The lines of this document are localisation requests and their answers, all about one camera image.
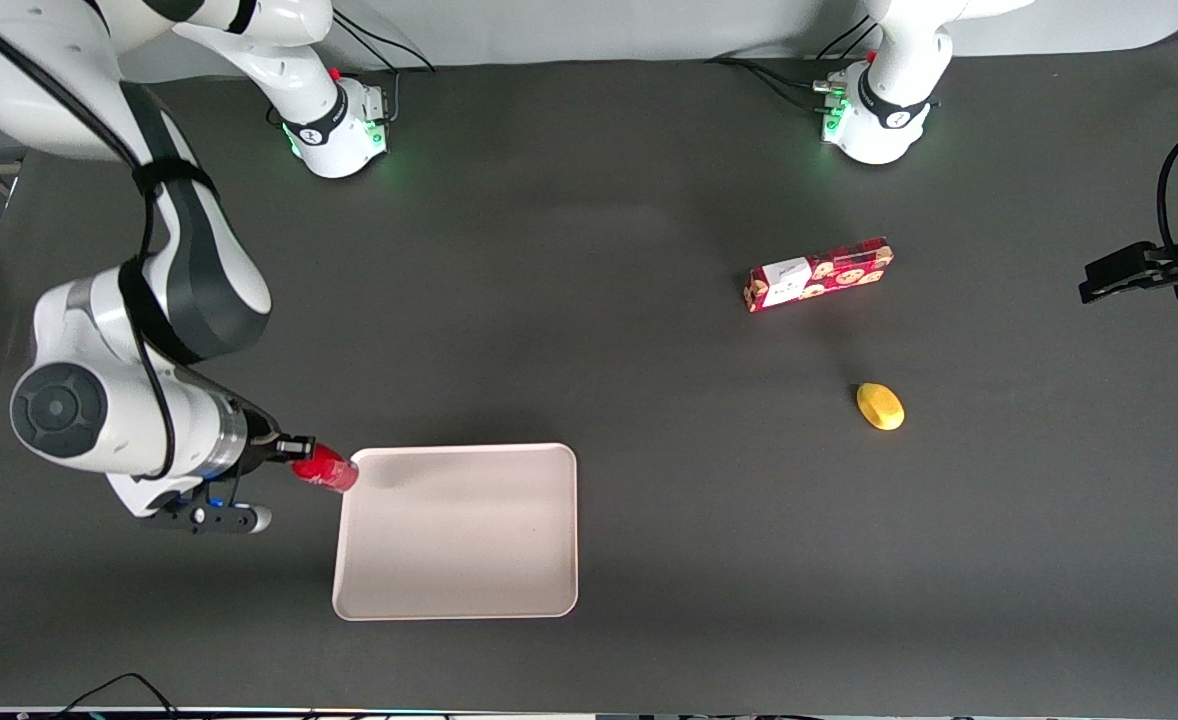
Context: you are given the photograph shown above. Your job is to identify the red can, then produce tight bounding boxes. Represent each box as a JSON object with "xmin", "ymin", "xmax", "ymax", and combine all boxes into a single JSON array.
[{"xmin": 291, "ymin": 445, "xmax": 360, "ymax": 495}]

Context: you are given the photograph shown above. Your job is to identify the black cable at table edge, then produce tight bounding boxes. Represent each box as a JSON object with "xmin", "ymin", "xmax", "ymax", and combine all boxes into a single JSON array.
[{"xmin": 47, "ymin": 672, "xmax": 182, "ymax": 720}]

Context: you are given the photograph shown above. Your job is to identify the yellow lemon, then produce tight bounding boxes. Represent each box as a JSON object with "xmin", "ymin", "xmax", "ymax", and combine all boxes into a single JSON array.
[{"xmin": 856, "ymin": 382, "xmax": 906, "ymax": 432}]

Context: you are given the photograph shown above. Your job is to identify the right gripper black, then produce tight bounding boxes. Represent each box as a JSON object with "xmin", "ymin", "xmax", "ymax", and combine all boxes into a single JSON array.
[{"xmin": 240, "ymin": 401, "xmax": 318, "ymax": 474}]

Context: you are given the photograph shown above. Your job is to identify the black cables at right-arm base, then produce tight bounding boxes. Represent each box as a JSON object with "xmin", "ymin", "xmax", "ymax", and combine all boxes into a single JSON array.
[{"xmin": 332, "ymin": 8, "xmax": 438, "ymax": 123}]

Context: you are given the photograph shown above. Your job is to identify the black cables at left-arm base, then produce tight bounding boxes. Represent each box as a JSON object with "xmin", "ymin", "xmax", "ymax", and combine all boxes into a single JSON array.
[{"xmin": 706, "ymin": 20, "xmax": 885, "ymax": 113}]

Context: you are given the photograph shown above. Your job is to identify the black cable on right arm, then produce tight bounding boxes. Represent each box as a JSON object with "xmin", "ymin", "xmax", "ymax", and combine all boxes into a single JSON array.
[{"xmin": 0, "ymin": 0, "xmax": 179, "ymax": 481}]

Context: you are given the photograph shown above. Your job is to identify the red plaid cookie box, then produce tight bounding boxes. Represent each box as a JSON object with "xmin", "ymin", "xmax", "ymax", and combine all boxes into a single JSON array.
[{"xmin": 744, "ymin": 237, "xmax": 895, "ymax": 314}]

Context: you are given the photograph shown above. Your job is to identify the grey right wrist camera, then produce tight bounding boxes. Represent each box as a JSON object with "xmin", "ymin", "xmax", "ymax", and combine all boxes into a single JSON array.
[{"xmin": 144, "ymin": 497, "xmax": 273, "ymax": 536}]

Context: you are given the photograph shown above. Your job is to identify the beige rectangular tray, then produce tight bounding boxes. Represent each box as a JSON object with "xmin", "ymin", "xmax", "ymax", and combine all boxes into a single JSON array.
[{"xmin": 332, "ymin": 443, "xmax": 580, "ymax": 622}]

